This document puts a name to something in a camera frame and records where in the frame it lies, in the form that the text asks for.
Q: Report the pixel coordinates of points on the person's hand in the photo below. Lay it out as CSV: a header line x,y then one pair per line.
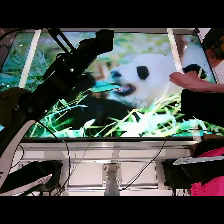
x,y
178,79

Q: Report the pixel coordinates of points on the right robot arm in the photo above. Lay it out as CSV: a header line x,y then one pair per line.
x,y
196,171

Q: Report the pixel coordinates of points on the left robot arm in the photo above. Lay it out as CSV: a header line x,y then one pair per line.
x,y
56,83

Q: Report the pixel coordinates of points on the black garment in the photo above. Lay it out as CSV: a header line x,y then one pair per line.
x,y
203,108

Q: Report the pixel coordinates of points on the pink garment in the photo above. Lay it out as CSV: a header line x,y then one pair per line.
x,y
208,186

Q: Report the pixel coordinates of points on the silver frame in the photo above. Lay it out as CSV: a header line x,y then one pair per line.
x,y
111,176

